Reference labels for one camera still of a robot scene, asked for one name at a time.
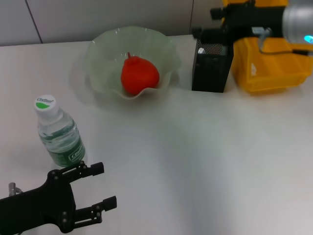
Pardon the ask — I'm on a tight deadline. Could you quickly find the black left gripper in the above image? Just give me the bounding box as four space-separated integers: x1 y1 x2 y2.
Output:
0 161 117 234

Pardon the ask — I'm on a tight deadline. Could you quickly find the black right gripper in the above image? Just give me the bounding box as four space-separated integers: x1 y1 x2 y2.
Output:
192 0 287 47

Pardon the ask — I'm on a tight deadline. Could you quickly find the clear green-label water bottle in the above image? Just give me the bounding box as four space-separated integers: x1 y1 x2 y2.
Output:
34 94 88 168

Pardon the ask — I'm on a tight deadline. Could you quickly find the red-orange toy orange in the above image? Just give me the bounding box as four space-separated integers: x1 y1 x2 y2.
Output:
121 51 160 96

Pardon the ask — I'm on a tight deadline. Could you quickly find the black mesh pen holder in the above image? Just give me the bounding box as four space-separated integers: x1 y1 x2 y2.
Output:
191 36 234 94

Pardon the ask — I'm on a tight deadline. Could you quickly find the pale green glass fruit plate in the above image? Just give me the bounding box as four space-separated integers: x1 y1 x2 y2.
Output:
84 25 181 100

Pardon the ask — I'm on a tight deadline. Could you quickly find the yellow plastic bin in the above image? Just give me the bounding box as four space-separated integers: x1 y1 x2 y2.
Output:
221 0 313 95

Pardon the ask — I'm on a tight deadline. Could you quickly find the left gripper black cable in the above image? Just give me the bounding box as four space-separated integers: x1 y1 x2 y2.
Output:
8 182 24 197

